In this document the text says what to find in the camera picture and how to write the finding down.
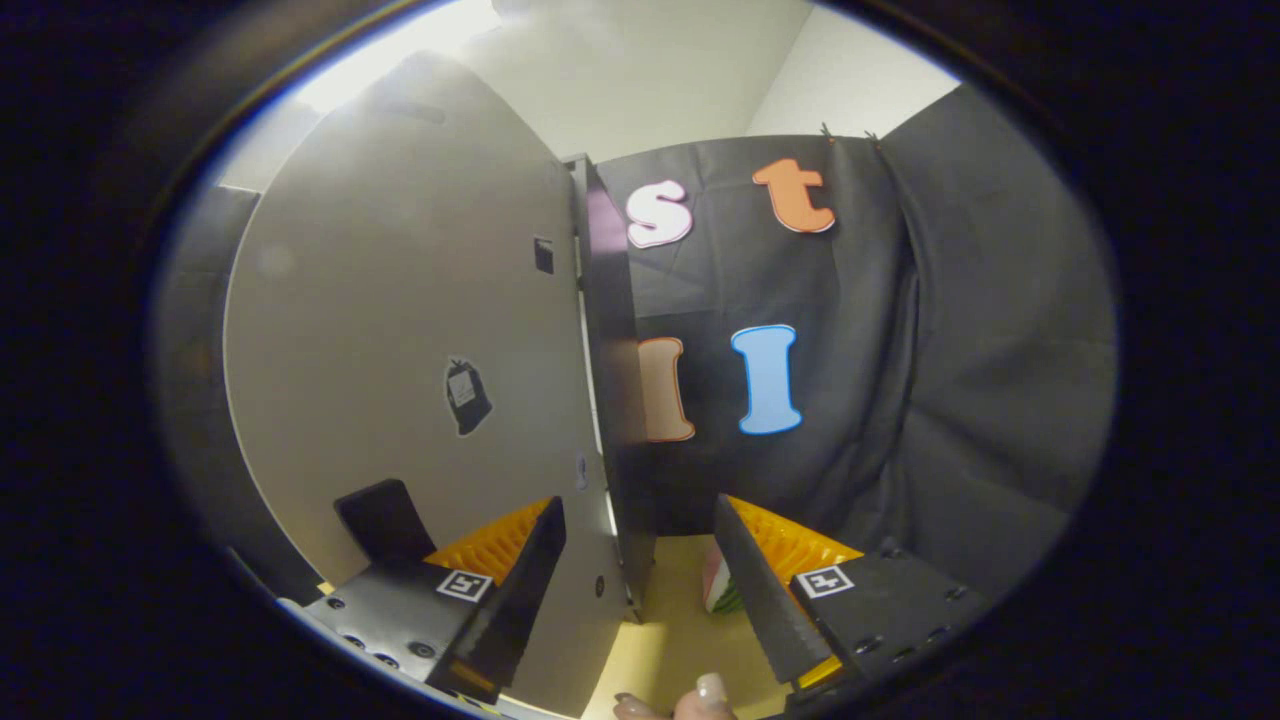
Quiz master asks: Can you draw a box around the black door handle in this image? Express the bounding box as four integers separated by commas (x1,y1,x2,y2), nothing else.
333,478,438,566

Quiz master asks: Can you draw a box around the black backdrop cloth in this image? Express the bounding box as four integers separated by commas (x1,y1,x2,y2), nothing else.
150,85,1119,621

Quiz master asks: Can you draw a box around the white shoe cabinet door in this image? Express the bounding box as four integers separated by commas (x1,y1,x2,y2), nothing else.
222,50,631,719

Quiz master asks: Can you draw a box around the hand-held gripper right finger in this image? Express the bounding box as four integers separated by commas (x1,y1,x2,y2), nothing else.
714,493,986,701

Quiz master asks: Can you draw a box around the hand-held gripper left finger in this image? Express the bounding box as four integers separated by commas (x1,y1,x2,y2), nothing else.
278,495,568,706

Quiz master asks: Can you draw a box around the watermelon slice toy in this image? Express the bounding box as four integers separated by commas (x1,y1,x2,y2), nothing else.
703,545,746,614

